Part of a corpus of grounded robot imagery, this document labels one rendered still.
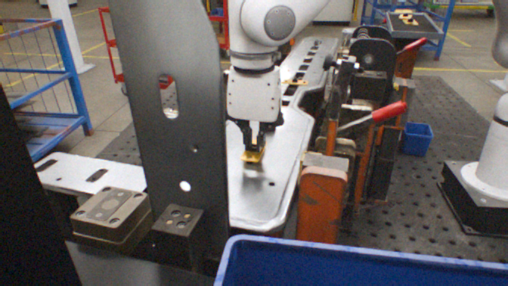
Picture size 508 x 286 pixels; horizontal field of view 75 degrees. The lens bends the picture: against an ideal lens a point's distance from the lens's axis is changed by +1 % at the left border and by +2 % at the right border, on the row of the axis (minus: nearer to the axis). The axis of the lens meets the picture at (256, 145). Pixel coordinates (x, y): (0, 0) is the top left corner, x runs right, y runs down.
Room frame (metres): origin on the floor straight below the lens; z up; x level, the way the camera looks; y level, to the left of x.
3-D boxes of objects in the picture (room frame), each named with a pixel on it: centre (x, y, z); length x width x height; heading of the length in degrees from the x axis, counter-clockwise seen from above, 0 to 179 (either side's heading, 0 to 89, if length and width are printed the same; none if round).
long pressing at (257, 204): (1.06, -0.12, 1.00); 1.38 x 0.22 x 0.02; 164
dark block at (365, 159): (0.76, -0.27, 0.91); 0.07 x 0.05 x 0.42; 74
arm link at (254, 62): (0.59, 0.00, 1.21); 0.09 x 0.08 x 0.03; 74
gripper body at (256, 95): (0.59, 0.00, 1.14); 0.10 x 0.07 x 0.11; 74
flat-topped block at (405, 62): (1.16, -0.51, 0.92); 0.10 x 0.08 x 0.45; 164
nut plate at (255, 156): (0.59, 0.00, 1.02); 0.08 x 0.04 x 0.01; 164
